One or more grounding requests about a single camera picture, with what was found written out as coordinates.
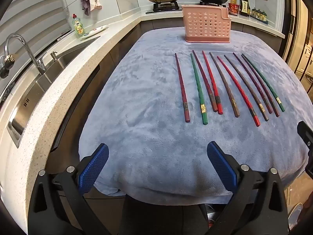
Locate chrome kitchen faucet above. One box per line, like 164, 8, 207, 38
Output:
4, 34, 47, 75

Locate brown chopstick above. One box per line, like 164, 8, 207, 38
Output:
224, 54, 269, 122
209, 52, 240, 118

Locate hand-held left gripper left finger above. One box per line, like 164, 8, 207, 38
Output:
27, 143, 115, 235

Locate green chopstick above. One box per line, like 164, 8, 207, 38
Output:
242, 53, 286, 112
190, 53, 209, 125

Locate rack of small condiment jars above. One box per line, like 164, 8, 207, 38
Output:
250, 7, 269, 25

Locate blue-grey fleece blanket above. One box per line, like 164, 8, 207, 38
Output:
78, 28, 310, 205

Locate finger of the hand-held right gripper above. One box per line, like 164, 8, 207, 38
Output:
297, 121, 313, 153

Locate green dish soap bottle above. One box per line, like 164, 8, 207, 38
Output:
72, 13, 86, 38

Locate dark red chopstick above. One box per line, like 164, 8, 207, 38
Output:
192, 50, 219, 112
174, 53, 191, 123

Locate stainless steel sink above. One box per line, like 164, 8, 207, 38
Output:
6, 36, 101, 148

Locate purple chopstick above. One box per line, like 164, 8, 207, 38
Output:
233, 52, 273, 114
241, 54, 280, 117

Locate window blinds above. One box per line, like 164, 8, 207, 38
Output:
0, 0, 74, 54

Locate dark sauce bottle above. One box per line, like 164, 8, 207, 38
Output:
239, 0, 251, 17

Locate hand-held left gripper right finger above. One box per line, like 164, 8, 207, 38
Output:
207, 141, 289, 235

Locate pink perforated plastic basket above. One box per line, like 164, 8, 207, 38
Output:
181, 5, 232, 43

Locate glass door cabinet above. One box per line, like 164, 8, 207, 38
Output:
285, 0, 313, 84

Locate black gas stove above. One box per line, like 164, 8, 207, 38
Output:
145, 1, 229, 14

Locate white patterned plate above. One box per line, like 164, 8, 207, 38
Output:
80, 24, 109, 40

